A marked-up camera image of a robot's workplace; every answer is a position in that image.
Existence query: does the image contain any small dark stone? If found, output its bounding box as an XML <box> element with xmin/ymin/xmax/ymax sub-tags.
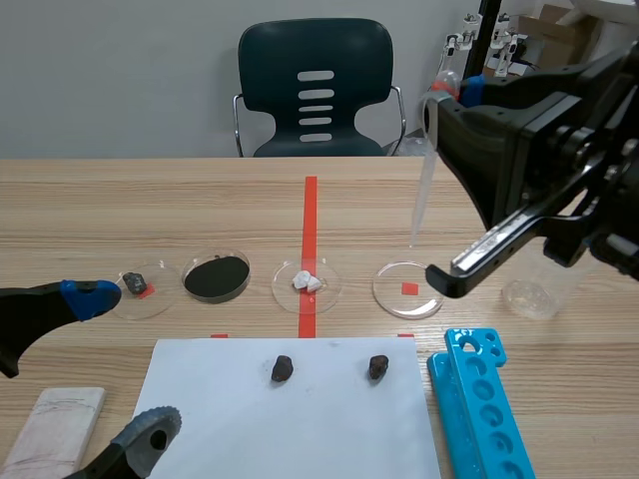
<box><xmin>270</xmin><ymin>354</ymin><xmax>296</xmax><ymax>384</ymax></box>
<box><xmin>122</xmin><ymin>271</ymin><xmax>148</xmax><ymax>295</ymax></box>
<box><xmin>367</xmin><ymin>353</ymin><xmax>391</xmax><ymax>383</ymax></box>

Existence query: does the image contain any small white tile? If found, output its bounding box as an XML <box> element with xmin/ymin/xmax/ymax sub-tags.
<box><xmin>0</xmin><ymin>386</ymin><xmax>108</xmax><ymax>479</ymax></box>

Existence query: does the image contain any clear plastic beaker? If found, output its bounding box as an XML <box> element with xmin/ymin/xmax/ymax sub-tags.
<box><xmin>501</xmin><ymin>242</ymin><xmax>591</xmax><ymax>321</ymax></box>

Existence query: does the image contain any turquoise rack with round holes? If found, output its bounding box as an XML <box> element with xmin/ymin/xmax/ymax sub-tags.
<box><xmin>426</xmin><ymin>326</ymin><xmax>538</xmax><ymax>479</ymax></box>

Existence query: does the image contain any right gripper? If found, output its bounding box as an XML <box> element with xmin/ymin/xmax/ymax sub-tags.
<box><xmin>421</xmin><ymin>41</ymin><xmax>639</xmax><ymax>300</ymax></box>

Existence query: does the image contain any brown cardboard box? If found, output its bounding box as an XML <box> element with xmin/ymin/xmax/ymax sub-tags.
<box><xmin>516</xmin><ymin>3</ymin><xmax>600</xmax><ymax>69</ymax></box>

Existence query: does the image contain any white lump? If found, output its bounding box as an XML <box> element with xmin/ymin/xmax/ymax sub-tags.
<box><xmin>291</xmin><ymin>269</ymin><xmax>323</xmax><ymax>294</ymax></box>

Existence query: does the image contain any glass dish with black powder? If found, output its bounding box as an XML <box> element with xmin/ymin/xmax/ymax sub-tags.
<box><xmin>181</xmin><ymin>252</ymin><xmax>253</xmax><ymax>304</ymax></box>

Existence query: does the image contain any dark blue chair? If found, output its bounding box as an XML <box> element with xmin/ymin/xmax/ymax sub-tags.
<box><xmin>232</xmin><ymin>17</ymin><xmax>407</xmax><ymax>159</ymax></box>

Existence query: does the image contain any clear glass dish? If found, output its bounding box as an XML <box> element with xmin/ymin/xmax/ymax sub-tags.
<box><xmin>271</xmin><ymin>255</ymin><xmax>345</xmax><ymax>316</ymax></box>
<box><xmin>111</xmin><ymin>261</ymin><xmax>182</xmax><ymax>321</ymax></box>
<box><xmin>371</xmin><ymin>259</ymin><xmax>447</xmax><ymax>321</ymax></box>

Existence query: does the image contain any black metal rail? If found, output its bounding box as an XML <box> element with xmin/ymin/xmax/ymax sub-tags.
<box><xmin>465</xmin><ymin>0</ymin><xmax>502</xmax><ymax>82</ymax></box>

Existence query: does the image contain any dropper with red bulb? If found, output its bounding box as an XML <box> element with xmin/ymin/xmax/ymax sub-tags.
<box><xmin>407</xmin><ymin>69</ymin><xmax>463</xmax><ymax>249</ymax></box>

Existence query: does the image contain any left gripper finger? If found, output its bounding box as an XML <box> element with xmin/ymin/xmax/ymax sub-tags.
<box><xmin>64</xmin><ymin>405</ymin><xmax>183</xmax><ymax>479</ymax></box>
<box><xmin>0</xmin><ymin>278</ymin><xmax>123</xmax><ymax>378</ymax></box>

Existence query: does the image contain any white sheet of paper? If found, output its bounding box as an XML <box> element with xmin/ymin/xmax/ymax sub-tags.
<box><xmin>130</xmin><ymin>337</ymin><xmax>441</xmax><ymax>479</ymax></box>

